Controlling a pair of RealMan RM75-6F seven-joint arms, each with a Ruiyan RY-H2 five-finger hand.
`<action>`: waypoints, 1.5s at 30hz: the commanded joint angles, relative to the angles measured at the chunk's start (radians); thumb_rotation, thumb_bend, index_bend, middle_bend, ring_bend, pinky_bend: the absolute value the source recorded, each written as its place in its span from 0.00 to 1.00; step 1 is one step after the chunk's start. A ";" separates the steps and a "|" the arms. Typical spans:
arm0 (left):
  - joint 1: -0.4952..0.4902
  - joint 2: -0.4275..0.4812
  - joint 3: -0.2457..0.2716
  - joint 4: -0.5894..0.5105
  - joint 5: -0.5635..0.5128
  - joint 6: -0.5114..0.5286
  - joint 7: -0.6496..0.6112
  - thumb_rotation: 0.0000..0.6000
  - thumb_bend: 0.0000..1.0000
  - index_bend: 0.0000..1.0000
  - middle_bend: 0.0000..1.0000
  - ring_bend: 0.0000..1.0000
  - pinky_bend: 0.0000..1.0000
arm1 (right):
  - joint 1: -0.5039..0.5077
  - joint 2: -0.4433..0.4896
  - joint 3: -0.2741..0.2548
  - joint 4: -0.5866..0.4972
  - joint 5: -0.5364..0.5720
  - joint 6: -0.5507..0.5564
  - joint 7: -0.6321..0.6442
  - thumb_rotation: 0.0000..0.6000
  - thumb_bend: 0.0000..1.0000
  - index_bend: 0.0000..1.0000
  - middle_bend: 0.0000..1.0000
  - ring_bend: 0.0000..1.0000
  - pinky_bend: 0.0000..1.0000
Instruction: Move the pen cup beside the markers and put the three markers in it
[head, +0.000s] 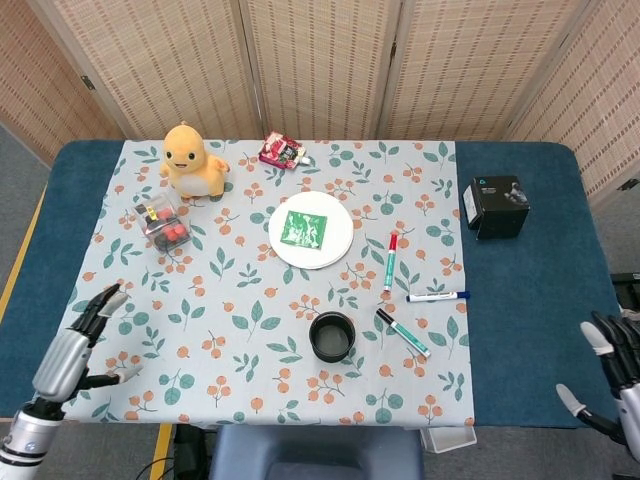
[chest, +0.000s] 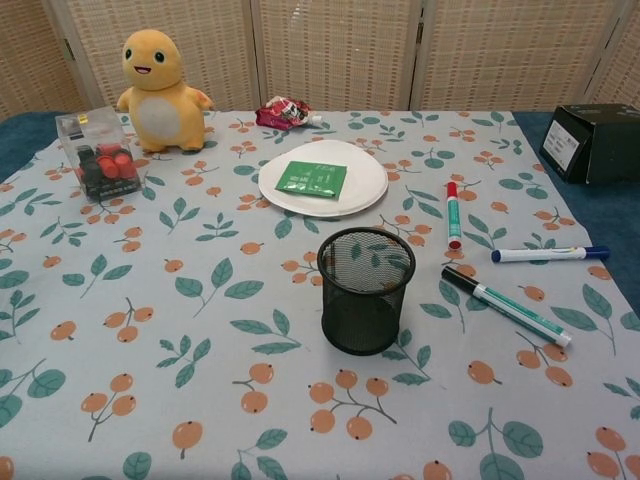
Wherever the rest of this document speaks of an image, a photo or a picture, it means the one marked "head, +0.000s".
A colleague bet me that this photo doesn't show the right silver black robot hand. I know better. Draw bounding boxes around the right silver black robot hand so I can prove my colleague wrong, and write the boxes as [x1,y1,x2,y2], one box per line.
[555,310,640,449]

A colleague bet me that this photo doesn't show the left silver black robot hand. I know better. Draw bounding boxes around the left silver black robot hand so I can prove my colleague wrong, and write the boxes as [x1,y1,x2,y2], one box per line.
[32,282,144,404]

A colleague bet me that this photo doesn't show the blue capped whiteboard marker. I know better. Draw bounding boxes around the blue capped whiteboard marker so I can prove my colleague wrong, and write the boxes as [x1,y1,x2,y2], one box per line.
[405,290,472,304]

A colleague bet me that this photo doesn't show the black capped green marker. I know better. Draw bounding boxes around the black capped green marker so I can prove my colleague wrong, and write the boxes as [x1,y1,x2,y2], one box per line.
[375,307,432,359]

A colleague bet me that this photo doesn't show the black cup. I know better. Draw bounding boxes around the black cup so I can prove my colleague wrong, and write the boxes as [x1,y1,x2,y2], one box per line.
[308,310,357,364]

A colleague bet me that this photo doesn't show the red capped green marker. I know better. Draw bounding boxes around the red capped green marker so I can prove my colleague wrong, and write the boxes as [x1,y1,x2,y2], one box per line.
[383,232,400,294]

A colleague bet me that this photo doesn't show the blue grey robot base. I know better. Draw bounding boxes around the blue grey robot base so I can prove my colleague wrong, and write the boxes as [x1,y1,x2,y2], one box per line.
[214,424,425,480]

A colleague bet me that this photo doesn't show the black device beside table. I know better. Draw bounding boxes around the black device beside table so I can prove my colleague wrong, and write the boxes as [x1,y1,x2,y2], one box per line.
[609,272,640,311]

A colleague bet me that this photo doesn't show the floral fruit print tablecloth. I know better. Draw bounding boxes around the floral fruit print tablecloth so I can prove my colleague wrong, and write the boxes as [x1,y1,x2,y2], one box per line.
[27,139,476,428]

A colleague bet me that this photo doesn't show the clear box with red caps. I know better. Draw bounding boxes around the clear box with red caps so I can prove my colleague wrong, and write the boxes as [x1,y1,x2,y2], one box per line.
[132,193,194,254]

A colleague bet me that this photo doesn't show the white plastic tray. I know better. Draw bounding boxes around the white plastic tray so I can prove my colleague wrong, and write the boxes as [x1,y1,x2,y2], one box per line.
[419,427,479,455]

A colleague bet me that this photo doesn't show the black cardboard box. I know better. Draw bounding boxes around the black cardboard box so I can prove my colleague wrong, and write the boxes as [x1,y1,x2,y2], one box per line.
[462,174,531,241]

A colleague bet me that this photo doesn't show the yellow plush dinosaur toy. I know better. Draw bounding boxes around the yellow plush dinosaur toy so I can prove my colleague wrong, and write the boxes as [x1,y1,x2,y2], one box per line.
[159,121,231,200]

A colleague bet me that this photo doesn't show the green foil sachet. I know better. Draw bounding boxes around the green foil sachet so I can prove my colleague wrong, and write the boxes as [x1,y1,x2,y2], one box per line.
[280,209,329,250]

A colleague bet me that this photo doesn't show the woven bamboo screen panel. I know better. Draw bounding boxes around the woven bamboo screen panel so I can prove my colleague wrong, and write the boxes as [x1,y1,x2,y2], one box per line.
[377,0,609,144]
[0,0,119,166]
[238,0,404,141]
[504,0,640,211]
[27,0,264,141]

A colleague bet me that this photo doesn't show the red snack packet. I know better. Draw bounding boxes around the red snack packet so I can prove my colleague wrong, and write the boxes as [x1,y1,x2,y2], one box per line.
[258,130,310,170]

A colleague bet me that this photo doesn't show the white paper plate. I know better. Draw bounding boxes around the white paper plate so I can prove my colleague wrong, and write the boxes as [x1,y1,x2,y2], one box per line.
[268,191,355,271]

